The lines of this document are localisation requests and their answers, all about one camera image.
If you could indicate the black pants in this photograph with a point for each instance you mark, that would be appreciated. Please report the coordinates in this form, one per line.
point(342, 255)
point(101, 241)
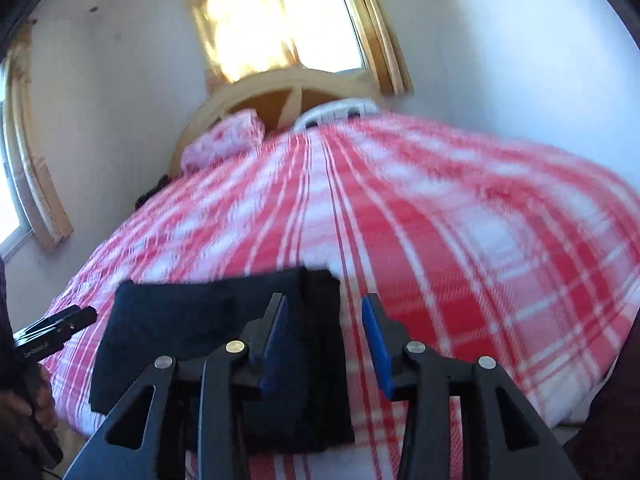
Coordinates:
point(165, 320)

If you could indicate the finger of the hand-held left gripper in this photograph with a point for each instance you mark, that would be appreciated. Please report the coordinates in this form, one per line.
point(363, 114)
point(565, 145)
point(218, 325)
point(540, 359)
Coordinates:
point(70, 320)

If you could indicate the red plaid blanket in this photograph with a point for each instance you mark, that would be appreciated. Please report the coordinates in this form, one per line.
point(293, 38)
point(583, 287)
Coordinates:
point(425, 210)

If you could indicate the yellow curtain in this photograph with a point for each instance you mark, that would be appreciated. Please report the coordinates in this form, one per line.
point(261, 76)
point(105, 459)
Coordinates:
point(235, 20)

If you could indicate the person's left hand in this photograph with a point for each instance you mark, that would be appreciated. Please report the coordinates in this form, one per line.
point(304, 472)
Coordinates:
point(47, 400)

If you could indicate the white framed window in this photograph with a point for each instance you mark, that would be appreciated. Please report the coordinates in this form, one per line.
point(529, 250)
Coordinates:
point(325, 25)

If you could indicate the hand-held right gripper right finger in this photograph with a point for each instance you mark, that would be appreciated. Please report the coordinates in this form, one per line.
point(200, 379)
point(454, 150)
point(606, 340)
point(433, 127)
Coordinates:
point(377, 350)

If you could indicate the dark cloth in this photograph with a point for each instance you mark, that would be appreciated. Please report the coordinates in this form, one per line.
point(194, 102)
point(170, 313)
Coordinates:
point(152, 192)

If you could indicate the pink floral pillow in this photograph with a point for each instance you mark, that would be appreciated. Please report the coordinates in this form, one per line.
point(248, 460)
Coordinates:
point(222, 137)

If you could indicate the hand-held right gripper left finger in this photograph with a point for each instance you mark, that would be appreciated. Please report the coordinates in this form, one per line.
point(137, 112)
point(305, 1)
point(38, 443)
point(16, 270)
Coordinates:
point(274, 345)

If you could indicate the white patterned pillow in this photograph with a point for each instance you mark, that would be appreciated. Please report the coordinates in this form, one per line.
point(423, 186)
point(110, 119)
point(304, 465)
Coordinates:
point(335, 110)

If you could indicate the cream wooden headboard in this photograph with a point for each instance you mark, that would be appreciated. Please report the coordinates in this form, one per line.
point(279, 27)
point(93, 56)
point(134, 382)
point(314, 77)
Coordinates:
point(260, 90)

